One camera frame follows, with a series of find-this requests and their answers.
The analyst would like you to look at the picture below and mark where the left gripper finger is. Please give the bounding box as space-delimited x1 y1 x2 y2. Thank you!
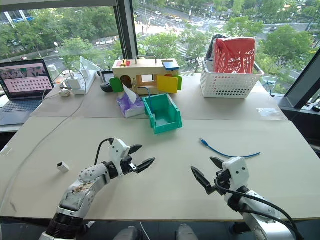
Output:
135 157 157 174
128 144 144 155

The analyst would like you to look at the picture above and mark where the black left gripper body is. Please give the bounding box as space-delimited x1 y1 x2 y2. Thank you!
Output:
120 155 139 175

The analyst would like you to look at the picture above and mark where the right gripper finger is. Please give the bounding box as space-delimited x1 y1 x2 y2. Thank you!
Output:
209 156 225 172
190 165 216 196

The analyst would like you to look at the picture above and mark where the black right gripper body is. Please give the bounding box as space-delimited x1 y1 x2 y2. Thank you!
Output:
212 168 232 198

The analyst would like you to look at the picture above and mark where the small white adapter block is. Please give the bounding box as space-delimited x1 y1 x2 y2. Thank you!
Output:
56 161 70 173

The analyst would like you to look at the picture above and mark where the white power adapter box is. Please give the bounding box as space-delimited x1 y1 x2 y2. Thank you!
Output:
66 72 81 90

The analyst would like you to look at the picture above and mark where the green plastic storage bin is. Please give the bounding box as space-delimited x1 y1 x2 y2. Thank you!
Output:
141 93 184 135

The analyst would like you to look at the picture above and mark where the purple tissue pack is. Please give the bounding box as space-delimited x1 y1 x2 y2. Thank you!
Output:
115 83 146 119

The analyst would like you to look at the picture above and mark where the dark rounded shape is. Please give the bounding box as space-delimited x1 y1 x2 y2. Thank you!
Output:
111 225 141 240
175 223 199 240

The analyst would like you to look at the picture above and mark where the black handheld controller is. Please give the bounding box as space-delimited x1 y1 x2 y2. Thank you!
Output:
100 69 115 94

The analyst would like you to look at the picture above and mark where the white perforated plastic basket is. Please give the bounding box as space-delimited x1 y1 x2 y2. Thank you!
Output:
199 58 266 99

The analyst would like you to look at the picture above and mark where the wooden busy box toy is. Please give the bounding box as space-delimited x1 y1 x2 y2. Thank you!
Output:
111 54 183 96

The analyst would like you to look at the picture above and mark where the white power strip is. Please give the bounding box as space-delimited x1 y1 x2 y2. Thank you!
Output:
71 69 98 96

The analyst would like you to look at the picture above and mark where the clear plastic sheet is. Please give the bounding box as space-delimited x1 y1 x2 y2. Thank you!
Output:
79 55 98 74

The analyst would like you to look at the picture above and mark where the red bag in plastic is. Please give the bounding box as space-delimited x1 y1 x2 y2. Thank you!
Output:
213 36 257 75

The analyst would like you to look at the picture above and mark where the open laptop computer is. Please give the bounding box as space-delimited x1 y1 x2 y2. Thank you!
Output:
0 58 55 126

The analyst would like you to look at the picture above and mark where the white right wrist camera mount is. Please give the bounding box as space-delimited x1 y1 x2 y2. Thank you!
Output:
221 156 251 194

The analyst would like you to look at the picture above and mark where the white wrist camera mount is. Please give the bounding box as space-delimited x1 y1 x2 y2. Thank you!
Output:
221 156 251 194
108 138 131 176

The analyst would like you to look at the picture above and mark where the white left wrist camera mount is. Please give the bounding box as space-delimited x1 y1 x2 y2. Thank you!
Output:
108 138 131 176

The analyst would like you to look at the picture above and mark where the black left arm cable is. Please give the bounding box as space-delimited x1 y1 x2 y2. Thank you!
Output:
94 137 115 166

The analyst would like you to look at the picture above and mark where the thin blue cable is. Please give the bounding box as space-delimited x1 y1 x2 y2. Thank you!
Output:
138 86 157 121

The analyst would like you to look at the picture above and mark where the long white cable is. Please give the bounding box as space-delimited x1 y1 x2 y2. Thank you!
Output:
0 66 88 210

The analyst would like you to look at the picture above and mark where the black bag strap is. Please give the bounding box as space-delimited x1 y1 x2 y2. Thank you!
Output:
205 33 226 62

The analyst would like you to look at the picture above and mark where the dark slanted window frame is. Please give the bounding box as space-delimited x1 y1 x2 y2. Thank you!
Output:
279 46 320 111

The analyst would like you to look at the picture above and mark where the black window frame post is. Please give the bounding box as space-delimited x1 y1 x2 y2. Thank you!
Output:
113 0 139 69

